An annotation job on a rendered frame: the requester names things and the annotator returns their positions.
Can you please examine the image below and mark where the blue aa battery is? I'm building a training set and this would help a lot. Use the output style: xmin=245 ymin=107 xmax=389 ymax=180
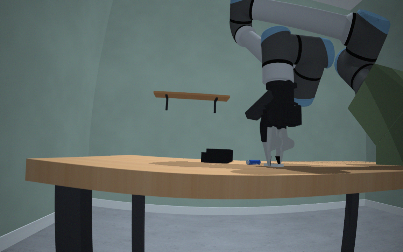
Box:
xmin=246 ymin=160 xmax=261 ymax=165

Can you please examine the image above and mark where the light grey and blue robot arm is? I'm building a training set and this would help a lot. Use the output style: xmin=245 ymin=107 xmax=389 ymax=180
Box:
xmin=229 ymin=0 xmax=390 ymax=107

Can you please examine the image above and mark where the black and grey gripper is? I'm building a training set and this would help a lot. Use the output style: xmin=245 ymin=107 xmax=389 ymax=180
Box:
xmin=260 ymin=80 xmax=302 ymax=166

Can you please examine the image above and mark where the black rack of three labelled bins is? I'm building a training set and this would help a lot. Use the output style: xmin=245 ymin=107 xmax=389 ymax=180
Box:
xmin=201 ymin=148 xmax=233 ymax=163

